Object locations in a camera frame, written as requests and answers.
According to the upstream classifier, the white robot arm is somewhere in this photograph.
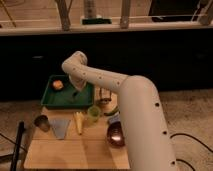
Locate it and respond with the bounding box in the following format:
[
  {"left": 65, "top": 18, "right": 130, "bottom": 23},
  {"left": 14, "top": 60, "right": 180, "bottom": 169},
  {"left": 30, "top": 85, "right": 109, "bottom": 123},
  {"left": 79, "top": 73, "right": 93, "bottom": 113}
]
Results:
[{"left": 61, "top": 51, "right": 179, "bottom": 171}]

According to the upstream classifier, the grey folded cloth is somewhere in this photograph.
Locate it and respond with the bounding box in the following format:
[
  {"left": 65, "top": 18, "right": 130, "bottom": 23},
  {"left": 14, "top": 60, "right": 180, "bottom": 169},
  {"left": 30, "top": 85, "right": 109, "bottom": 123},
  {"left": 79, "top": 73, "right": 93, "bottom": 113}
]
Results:
[{"left": 50, "top": 118, "right": 70, "bottom": 140}]

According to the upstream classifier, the black cable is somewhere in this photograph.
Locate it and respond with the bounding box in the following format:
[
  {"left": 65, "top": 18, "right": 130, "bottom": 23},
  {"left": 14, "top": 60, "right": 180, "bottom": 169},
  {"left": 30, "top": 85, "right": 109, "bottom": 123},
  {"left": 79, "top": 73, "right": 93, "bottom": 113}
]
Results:
[{"left": 169, "top": 132, "right": 213, "bottom": 171}]

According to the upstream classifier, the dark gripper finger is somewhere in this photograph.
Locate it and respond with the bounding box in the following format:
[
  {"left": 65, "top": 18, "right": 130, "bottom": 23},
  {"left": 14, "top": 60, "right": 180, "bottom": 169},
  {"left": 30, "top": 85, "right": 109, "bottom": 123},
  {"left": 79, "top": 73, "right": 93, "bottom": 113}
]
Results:
[{"left": 72, "top": 91, "right": 80, "bottom": 99}]

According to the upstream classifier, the green toy vegetable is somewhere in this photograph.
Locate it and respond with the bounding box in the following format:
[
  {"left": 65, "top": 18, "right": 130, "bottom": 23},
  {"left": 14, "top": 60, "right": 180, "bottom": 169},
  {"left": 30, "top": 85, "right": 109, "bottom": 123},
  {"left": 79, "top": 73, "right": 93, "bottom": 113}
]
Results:
[{"left": 104, "top": 106, "right": 119, "bottom": 116}]

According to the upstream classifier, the wooden board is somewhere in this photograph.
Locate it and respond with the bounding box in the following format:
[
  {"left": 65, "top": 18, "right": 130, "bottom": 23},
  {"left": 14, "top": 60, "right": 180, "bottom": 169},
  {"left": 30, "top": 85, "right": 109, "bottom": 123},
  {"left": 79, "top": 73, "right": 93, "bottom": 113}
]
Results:
[{"left": 23, "top": 87, "right": 131, "bottom": 171}]

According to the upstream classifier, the light green plastic cup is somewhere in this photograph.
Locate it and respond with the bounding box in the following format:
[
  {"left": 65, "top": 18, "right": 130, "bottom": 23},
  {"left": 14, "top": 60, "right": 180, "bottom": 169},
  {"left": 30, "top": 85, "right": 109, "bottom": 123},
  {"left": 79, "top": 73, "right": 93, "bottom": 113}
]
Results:
[{"left": 87, "top": 105, "right": 101, "bottom": 122}]

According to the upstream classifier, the orange toy fruit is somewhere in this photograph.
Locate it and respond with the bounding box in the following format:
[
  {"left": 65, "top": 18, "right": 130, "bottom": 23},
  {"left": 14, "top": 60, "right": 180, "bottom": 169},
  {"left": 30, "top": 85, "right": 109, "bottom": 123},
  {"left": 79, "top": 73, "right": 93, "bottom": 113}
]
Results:
[{"left": 52, "top": 80, "right": 64, "bottom": 91}]

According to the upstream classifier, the blue grey small object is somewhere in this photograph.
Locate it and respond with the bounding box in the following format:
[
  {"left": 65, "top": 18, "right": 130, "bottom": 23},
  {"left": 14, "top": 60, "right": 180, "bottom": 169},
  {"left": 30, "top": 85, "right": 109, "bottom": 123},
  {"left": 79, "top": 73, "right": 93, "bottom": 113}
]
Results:
[{"left": 107, "top": 115, "right": 120, "bottom": 124}]

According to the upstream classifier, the green block on shelf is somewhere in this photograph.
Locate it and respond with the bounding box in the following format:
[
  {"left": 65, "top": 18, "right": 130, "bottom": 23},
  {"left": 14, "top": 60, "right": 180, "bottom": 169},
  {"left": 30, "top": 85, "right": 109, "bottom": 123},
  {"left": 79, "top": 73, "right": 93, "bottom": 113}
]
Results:
[{"left": 82, "top": 18, "right": 112, "bottom": 25}]

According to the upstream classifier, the green plastic tray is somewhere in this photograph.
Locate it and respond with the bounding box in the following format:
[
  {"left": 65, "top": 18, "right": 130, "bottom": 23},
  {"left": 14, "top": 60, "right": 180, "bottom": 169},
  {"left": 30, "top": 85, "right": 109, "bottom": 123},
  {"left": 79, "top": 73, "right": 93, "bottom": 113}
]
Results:
[{"left": 41, "top": 75, "right": 94, "bottom": 109}]

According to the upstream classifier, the black pole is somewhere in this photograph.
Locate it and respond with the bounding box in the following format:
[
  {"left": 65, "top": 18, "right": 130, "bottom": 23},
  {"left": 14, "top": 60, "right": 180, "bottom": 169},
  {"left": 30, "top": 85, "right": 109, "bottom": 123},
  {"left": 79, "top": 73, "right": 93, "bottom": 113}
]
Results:
[{"left": 10, "top": 121, "right": 25, "bottom": 171}]

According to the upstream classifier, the dark metal cup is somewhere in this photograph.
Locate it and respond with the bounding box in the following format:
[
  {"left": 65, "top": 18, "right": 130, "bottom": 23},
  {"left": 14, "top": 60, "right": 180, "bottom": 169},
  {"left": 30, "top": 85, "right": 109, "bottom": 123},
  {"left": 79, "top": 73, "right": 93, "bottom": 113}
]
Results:
[{"left": 34, "top": 115, "right": 50, "bottom": 132}]

